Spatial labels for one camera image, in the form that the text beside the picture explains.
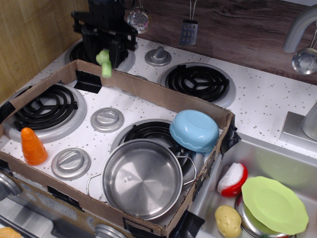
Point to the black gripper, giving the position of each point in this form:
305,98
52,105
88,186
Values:
103,27

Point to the green toy broccoli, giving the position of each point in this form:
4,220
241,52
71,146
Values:
102,58

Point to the stainless steel pot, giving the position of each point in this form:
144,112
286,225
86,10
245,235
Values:
142,178

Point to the hanging silver skimmer spoon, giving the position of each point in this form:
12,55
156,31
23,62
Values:
138,17

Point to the silver knob back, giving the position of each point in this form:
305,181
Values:
158,57

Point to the silver knob centre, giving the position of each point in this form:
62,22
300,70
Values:
107,120

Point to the front left black burner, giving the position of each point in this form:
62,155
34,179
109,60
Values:
54,114

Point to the hanging slotted metal spatula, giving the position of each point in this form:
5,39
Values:
189,27

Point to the back right black burner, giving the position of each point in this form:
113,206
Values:
201,80

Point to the silver knob front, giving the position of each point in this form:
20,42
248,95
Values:
70,164

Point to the light blue plastic bowl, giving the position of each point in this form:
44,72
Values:
195,131

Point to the orange toy carrot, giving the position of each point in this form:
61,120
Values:
33,149

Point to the front right black burner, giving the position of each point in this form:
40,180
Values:
158,130

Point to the silver oven knob left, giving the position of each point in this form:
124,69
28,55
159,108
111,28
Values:
8,188

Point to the silver oven knob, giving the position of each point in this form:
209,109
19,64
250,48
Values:
8,188
105,231

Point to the silver oven knob bottom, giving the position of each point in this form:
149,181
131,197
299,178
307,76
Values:
105,231

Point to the red white toy food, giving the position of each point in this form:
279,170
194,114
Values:
231,183

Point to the hanging silver ladle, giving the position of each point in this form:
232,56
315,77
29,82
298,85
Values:
304,61

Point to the orange toy bottom corner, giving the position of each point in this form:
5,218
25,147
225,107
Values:
8,232

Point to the silver faucet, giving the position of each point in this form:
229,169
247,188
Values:
298,129

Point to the yellow toy potato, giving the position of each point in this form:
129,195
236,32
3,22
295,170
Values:
228,221

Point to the green plastic plate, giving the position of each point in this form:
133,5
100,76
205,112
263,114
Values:
275,205

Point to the steel bowl in sink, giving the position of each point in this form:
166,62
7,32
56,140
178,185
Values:
251,225

